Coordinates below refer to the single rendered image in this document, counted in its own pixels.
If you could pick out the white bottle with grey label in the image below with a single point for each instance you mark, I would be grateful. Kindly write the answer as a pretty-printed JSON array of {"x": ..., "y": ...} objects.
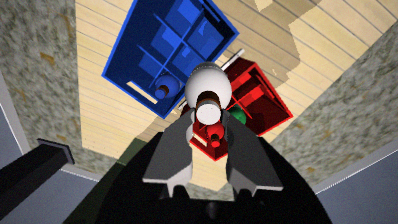
[{"x": 208, "y": 90}]

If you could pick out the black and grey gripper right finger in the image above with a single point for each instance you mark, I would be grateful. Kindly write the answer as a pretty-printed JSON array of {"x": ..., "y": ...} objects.
[{"x": 254, "y": 164}]

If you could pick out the red crate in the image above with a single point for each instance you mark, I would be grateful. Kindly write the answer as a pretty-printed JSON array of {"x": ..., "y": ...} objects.
[{"x": 251, "y": 89}]

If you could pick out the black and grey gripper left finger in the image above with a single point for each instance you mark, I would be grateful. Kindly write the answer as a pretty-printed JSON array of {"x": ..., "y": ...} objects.
[{"x": 165, "y": 161}]

